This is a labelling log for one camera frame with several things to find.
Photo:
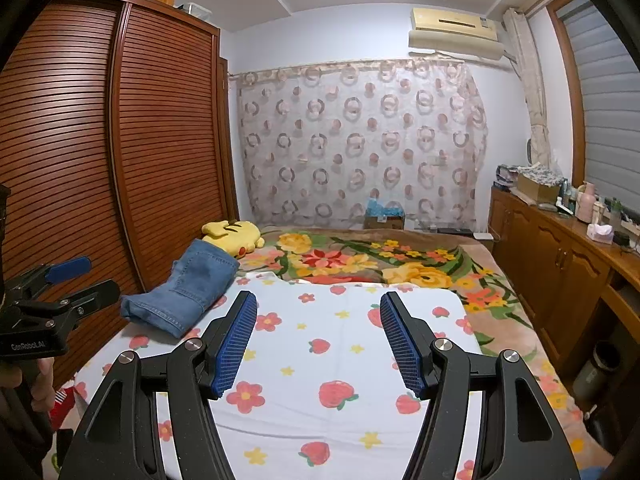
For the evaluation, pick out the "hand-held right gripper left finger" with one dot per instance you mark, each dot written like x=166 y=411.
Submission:
x=235 y=345

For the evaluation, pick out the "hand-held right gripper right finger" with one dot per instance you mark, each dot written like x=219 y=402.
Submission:
x=402 y=345

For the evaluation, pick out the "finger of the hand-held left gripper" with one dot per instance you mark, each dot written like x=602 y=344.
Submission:
x=95 y=297
x=70 y=267

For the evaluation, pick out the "blue denim pants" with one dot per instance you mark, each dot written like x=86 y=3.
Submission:
x=190 y=285

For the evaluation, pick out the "person's left hand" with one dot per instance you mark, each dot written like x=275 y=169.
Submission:
x=42 y=385

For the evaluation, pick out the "white strawberry print sheet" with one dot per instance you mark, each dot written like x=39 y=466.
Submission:
x=320 y=360

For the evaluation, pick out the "floral blanket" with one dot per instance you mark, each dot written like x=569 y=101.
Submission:
x=375 y=260

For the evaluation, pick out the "red striped cloth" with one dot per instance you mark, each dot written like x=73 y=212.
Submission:
x=62 y=405

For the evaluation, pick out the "yellow plush toy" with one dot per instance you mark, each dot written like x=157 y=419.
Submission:
x=235 y=235

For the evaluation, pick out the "brown louvered wooden wardrobe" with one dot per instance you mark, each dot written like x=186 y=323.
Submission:
x=100 y=160

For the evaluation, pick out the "cardboard box with blue cloth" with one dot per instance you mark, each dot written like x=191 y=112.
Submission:
x=384 y=215

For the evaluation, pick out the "wooden sideboard cabinet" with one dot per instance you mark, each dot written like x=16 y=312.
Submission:
x=550 y=270

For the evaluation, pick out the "grey trash bin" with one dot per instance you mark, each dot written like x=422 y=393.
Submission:
x=597 y=375

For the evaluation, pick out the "circle pattern sheer curtain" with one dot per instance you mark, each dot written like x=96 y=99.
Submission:
x=360 y=145

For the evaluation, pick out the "cardboard box with clutter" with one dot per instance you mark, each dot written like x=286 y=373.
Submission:
x=540 y=185

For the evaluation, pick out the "pink tissue box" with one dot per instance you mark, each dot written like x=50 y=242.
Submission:
x=599 y=234

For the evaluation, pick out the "blue denim cloth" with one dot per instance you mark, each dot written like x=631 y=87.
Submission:
x=590 y=474

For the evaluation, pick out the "pink thermos flask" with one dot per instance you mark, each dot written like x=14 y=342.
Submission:
x=586 y=205

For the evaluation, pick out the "clear plastic storage box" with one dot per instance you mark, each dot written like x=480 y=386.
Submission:
x=192 y=10

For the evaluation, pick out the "beige tied window curtain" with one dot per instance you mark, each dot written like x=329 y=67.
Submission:
x=532 y=85

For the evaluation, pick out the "grey window blind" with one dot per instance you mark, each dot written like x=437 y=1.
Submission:
x=610 y=110

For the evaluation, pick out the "wall air conditioner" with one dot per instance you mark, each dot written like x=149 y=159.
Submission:
x=455 y=35

